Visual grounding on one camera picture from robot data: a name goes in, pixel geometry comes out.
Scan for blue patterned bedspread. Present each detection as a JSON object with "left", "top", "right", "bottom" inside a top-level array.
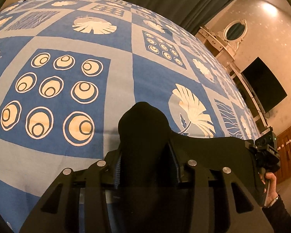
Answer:
[{"left": 0, "top": 0, "right": 260, "bottom": 232}]

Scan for black wall television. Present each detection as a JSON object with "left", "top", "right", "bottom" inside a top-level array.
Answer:
[{"left": 241, "top": 57, "right": 287, "bottom": 113}]

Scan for black pants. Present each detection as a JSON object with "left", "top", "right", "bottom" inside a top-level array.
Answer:
[{"left": 104, "top": 101, "right": 268, "bottom": 233}]

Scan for brown wooden cabinet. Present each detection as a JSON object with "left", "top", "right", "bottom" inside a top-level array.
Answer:
[{"left": 275, "top": 126, "right": 291, "bottom": 183}]

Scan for person's right hand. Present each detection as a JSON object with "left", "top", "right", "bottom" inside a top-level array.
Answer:
[{"left": 259, "top": 169, "right": 279, "bottom": 208}]

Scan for dark right sleeve forearm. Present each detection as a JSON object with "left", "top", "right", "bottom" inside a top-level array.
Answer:
[{"left": 262, "top": 195, "right": 291, "bottom": 233}]

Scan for white oval wall mirror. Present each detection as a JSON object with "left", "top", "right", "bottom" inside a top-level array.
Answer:
[{"left": 218, "top": 19, "right": 248, "bottom": 52}]

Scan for white dressing table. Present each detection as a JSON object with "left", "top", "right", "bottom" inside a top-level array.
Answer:
[{"left": 196, "top": 26, "right": 268, "bottom": 133}]

